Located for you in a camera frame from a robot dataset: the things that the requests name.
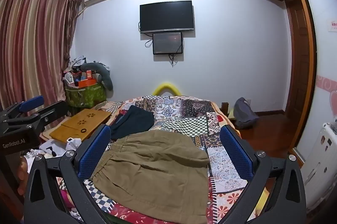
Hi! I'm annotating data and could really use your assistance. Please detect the black wall television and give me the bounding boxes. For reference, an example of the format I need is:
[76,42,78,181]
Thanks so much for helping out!
[139,0,195,34]

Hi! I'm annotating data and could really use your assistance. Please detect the wooden door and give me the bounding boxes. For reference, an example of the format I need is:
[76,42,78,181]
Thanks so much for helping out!
[286,0,312,119]

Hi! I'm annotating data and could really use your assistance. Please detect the striped curtain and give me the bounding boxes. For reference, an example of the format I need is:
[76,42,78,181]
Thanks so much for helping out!
[0,0,82,114]

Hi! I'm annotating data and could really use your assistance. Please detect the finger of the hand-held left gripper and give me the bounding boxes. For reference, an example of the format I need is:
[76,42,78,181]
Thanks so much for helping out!
[5,95,45,116]
[26,100,69,133]

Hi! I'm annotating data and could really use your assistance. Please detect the small black monitor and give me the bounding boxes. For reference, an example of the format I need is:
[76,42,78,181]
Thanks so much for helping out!
[152,32,183,55]

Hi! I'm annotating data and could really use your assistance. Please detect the white cloth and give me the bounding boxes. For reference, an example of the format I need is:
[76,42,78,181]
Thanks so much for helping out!
[64,137,83,151]

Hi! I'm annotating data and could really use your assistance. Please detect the wooden lap desk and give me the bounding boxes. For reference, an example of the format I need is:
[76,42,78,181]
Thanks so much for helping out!
[49,109,111,142]

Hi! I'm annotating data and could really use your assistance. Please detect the wall sticker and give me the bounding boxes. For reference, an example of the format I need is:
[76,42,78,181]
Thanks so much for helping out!
[326,19,337,33]

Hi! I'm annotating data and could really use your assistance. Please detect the person's left hand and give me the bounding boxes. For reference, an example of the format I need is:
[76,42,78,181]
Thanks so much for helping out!
[16,154,29,197]

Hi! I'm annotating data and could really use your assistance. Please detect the pile of clothes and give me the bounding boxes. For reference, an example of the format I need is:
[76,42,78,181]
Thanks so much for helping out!
[63,56,111,82]

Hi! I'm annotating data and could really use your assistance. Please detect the white appliance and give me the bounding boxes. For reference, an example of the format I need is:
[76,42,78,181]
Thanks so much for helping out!
[300,121,337,211]

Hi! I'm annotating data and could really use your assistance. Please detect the yellow foam arch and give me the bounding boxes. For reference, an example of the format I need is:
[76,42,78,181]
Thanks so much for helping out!
[152,82,180,96]

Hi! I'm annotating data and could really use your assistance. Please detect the grey plush pillow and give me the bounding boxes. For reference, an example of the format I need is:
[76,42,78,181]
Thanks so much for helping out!
[80,62,114,91]

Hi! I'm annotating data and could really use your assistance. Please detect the orange box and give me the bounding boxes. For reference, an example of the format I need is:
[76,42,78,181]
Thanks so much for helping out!
[75,78,97,88]

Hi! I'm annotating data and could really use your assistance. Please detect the patchwork printed blanket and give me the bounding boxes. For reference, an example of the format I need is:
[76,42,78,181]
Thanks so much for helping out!
[56,96,266,224]

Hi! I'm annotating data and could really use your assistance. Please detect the green storage box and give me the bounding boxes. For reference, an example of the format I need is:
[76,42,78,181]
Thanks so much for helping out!
[65,82,107,109]

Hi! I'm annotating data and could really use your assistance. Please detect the khaki pants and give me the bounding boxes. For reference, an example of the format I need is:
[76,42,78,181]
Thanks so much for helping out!
[90,130,210,217]

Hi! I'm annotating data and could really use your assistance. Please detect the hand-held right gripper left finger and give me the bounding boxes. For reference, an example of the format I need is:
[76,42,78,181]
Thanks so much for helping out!
[24,124,116,224]

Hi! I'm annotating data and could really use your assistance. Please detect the grey backpack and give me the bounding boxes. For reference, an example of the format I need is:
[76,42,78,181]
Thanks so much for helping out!
[234,97,259,129]

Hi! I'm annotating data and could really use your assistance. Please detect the dark teal garment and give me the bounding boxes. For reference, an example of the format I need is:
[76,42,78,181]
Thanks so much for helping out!
[109,105,155,141]

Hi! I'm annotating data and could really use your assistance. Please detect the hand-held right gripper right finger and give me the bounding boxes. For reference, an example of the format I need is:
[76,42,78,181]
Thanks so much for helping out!
[219,124,307,224]

